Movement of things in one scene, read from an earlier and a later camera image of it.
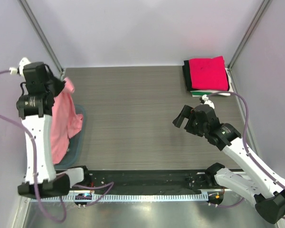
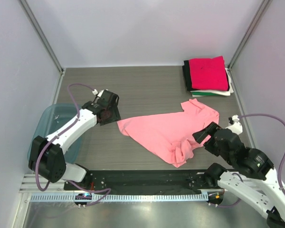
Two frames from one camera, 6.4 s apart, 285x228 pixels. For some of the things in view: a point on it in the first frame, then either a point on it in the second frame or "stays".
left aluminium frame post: (42, 34) stays
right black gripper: (188, 121) -> (208, 136)
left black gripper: (57, 85) -> (110, 115)
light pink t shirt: (65, 122) -> (170, 136)
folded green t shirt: (201, 93) stays
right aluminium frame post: (248, 33) stays
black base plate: (145, 182) stays
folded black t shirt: (186, 68) stays
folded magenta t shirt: (208, 74) stays
